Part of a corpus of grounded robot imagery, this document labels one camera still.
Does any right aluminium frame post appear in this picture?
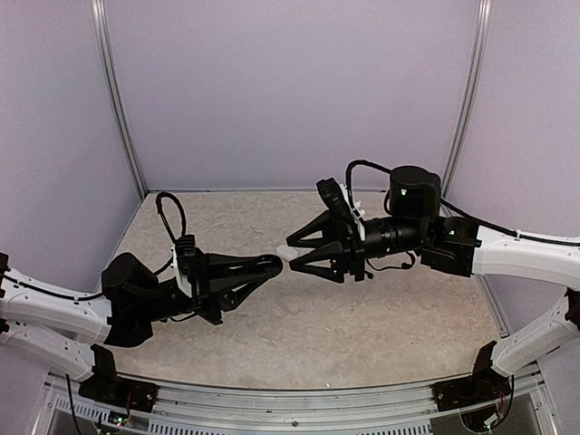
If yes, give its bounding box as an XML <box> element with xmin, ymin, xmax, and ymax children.
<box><xmin>441</xmin><ymin>0</ymin><xmax>493</xmax><ymax>198</ymax></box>

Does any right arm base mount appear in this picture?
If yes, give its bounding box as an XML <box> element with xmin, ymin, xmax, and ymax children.
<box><xmin>431</xmin><ymin>376</ymin><xmax>512</xmax><ymax>411</ymax></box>

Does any black round disc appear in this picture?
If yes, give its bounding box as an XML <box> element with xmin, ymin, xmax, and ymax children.
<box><xmin>255</xmin><ymin>255</ymin><xmax>284</xmax><ymax>279</ymax></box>

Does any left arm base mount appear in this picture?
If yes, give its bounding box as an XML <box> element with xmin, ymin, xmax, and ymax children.
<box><xmin>78</xmin><ymin>374</ymin><xmax>159</xmax><ymax>413</ymax></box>

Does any front aluminium rail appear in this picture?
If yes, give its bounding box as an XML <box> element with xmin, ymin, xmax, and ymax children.
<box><xmin>29</xmin><ymin>365</ymin><xmax>558</xmax><ymax>434</ymax></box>

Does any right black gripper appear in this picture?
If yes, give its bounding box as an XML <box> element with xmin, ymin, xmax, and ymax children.
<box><xmin>286</xmin><ymin>209</ymin><xmax>428</xmax><ymax>284</ymax></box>

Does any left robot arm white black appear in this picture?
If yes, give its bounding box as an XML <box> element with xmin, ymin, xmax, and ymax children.
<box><xmin>1</xmin><ymin>251</ymin><xmax>283</xmax><ymax>403</ymax></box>

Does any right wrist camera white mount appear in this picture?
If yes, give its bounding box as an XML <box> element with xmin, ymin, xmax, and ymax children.
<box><xmin>316</xmin><ymin>178</ymin><xmax>363</xmax><ymax>225</ymax></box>

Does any aluminium frame post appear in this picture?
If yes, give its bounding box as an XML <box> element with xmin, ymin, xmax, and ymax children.
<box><xmin>91</xmin><ymin>0</ymin><xmax>149</xmax><ymax>200</ymax></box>
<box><xmin>441</xmin><ymin>0</ymin><xmax>493</xmax><ymax>198</ymax></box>

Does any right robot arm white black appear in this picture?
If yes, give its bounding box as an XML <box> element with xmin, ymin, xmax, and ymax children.
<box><xmin>286</xmin><ymin>166</ymin><xmax>579</xmax><ymax>402</ymax></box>

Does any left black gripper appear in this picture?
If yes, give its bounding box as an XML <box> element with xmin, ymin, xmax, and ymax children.
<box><xmin>139</xmin><ymin>247</ymin><xmax>267</xmax><ymax>325</ymax></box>

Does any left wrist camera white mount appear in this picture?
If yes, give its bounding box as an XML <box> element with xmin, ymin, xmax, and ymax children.
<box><xmin>171</xmin><ymin>234</ymin><xmax>197</xmax><ymax>300</ymax></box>

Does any left aluminium frame post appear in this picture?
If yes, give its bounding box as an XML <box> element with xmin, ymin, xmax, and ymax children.
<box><xmin>91</xmin><ymin>0</ymin><xmax>149</xmax><ymax>200</ymax></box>

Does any white earbud charging case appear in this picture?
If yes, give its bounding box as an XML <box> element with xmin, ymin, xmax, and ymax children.
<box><xmin>276</xmin><ymin>245</ymin><xmax>299</xmax><ymax>262</ymax></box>

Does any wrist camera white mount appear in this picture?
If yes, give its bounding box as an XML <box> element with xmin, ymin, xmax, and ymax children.
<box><xmin>171</xmin><ymin>234</ymin><xmax>197</xmax><ymax>300</ymax></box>
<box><xmin>316</xmin><ymin>178</ymin><xmax>363</xmax><ymax>225</ymax></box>

